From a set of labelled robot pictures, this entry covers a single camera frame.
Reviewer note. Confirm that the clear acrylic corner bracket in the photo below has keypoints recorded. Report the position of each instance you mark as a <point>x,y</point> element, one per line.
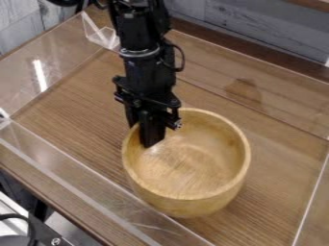
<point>101,36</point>

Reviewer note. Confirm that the light wooden bowl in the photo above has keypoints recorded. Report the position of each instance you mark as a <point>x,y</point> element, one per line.
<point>191,173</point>

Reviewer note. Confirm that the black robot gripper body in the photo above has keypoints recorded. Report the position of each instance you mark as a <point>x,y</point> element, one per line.
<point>148,79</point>

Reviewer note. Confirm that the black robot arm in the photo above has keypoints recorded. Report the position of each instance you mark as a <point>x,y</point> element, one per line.
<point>141,22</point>

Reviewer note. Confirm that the clear acrylic tray wall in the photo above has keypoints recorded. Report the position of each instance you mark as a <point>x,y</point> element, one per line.
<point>62,128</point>

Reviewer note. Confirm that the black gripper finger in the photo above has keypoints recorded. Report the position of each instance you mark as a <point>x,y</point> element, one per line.
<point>152,128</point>
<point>131,107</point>

